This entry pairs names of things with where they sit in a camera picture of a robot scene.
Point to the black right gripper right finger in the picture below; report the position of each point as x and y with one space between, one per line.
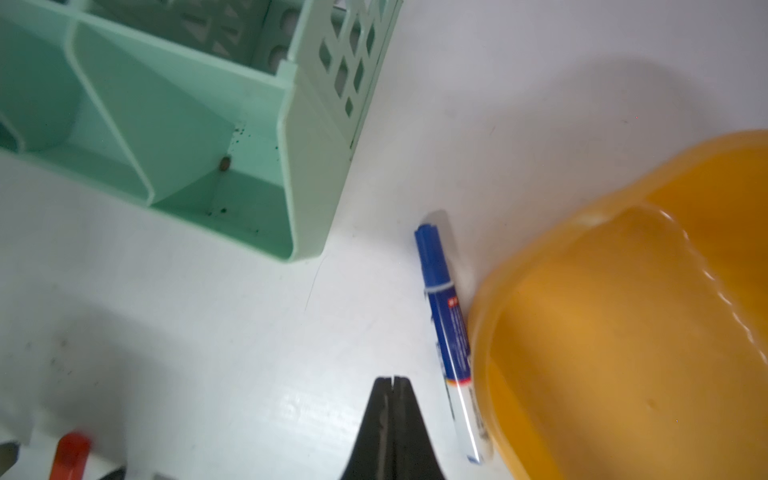
412 451

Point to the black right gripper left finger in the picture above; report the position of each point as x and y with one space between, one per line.
371 456

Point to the yellow plastic storage box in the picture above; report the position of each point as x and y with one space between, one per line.
630 341

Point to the red rectangular usb drive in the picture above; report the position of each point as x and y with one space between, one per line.
71 457

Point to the blue white marker pen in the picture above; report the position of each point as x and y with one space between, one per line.
453 345

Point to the green desk file organizer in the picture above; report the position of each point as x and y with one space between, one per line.
239 117

